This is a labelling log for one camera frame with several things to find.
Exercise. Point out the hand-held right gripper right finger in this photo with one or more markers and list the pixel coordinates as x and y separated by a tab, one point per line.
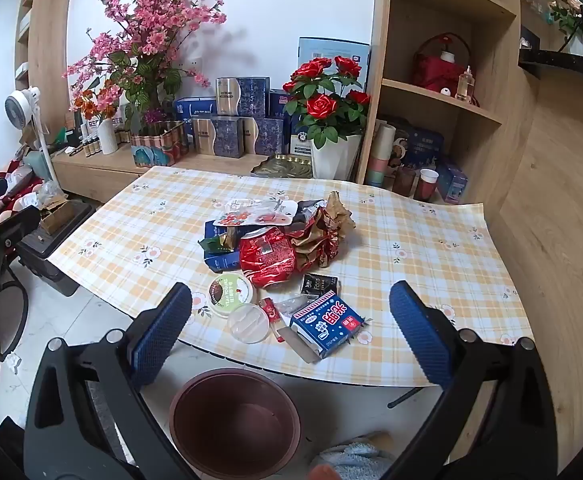
421	332

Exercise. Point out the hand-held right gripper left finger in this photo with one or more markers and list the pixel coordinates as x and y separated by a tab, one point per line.
161	332

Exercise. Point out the round container with green lid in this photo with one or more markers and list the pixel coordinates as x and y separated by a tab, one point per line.
231	294

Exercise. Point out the blue white snowflake carton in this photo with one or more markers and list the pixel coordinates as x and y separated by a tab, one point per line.
329	327

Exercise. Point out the brown plastic bin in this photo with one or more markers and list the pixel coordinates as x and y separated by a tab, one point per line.
236	425

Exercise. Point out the clear plastic wrapper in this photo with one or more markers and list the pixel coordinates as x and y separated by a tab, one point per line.
294	305

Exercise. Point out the gold red foil wrapper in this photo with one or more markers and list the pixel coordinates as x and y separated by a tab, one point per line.
326	237

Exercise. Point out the black storage box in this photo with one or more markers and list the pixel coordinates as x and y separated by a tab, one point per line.
56	250

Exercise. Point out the yellow checked floral tablecloth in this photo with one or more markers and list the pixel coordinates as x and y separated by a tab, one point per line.
421	250

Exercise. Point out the clear round plastic lid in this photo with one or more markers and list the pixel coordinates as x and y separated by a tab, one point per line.
250	322

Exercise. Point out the white desk fan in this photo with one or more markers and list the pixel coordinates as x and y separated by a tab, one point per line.
21	107

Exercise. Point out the dark blue flat carton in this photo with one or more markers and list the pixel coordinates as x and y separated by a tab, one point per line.
221	260

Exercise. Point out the wooden low cabinet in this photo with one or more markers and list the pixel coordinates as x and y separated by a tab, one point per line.
96	172

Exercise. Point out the green snack packet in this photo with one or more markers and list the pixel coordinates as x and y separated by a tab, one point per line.
216	244

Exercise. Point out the row of small bottles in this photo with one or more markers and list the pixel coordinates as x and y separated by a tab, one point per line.
90	146

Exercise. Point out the small black packet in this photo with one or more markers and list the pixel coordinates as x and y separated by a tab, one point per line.
320	285

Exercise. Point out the red sachet tube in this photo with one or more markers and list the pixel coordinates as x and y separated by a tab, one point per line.
273	317

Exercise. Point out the white ribbed vase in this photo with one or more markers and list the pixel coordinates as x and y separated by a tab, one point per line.
107	136

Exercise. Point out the red crumpled snack wrapper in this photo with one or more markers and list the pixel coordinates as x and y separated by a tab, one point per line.
266	257

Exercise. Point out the orange artificial flowers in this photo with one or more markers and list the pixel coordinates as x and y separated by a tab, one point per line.
91	100

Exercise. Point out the light blue fuzzy slipper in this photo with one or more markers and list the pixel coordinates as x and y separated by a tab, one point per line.
356	457

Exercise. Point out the red paper cup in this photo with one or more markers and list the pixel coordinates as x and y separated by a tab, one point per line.
426	187

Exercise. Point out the dark brown cup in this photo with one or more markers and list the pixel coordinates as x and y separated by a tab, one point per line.
404	182

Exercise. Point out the white red face mask packet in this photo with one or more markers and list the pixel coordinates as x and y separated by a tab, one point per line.
259	214

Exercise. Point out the patterned planter box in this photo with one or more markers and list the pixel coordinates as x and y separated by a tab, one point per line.
159	147

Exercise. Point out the black foil wrapper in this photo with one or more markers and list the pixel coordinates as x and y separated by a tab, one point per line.
305	212

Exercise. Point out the stack of pastel cups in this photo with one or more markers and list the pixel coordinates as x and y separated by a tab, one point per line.
380	160

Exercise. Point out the dark blue moon print box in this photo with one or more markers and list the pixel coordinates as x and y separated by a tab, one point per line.
419	145

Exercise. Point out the white faceted flower pot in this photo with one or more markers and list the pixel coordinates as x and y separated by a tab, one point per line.
336	157

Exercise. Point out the gold metal tray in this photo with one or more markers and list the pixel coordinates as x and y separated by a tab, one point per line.
284	166

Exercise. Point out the blue gift bag box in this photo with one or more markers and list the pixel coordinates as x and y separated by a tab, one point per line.
196	107

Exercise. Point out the wooden shelf unit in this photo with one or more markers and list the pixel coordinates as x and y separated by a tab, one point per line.
491	125

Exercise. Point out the dark blue box round emblem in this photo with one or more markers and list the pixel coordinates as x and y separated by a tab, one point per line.
300	142

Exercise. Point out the pink artificial blossom branches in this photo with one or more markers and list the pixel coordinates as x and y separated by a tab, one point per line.
146	25

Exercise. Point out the red artificial rose plant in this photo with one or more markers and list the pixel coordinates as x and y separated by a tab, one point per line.
326	100

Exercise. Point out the clear perfume bottle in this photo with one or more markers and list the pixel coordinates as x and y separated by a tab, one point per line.
464	85

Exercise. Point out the small dark blue box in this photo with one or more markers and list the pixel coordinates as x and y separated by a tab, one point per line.
279	105

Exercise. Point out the red gift basket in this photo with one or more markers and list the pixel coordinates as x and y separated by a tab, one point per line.
434	67

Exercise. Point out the large light blue box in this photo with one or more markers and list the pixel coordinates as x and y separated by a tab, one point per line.
321	52

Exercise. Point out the pink flowering potted plant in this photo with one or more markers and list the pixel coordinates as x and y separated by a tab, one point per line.
569	10

